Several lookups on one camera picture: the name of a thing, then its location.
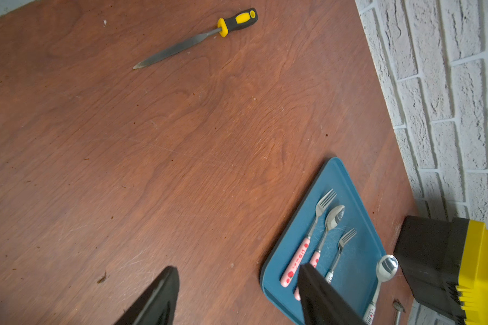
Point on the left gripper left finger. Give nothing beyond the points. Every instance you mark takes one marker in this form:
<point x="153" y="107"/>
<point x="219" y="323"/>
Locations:
<point x="157" y="304"/>

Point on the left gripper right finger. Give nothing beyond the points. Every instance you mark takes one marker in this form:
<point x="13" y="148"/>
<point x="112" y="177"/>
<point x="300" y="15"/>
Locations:
<point x="321" y="303"/>

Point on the white handled fork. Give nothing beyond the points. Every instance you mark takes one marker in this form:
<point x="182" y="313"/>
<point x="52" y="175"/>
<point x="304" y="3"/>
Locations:
<point x="343" y="241"/>

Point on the white handled spoon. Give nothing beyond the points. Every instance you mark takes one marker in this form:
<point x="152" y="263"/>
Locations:
<point x="386" y="269"/>

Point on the pink handled spoon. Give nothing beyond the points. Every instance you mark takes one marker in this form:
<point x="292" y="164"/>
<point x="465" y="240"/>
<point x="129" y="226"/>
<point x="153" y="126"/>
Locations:
<point x="332" y="220"/>

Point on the pink handled fork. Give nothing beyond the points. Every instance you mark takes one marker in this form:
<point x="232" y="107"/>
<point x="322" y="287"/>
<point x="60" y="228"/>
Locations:
<point x="320" y="208"/>

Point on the teal plastic tray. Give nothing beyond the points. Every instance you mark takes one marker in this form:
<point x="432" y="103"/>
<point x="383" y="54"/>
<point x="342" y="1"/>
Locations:
<point x="354" y="278"/>

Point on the yellow black toolbox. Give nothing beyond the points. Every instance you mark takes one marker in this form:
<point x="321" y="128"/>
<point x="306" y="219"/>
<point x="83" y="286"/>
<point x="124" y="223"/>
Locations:
<point x="446" y="266"/>

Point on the yellow black handled file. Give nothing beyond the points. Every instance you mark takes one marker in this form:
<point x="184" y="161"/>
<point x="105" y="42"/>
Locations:
<point x="225" y="26"/>

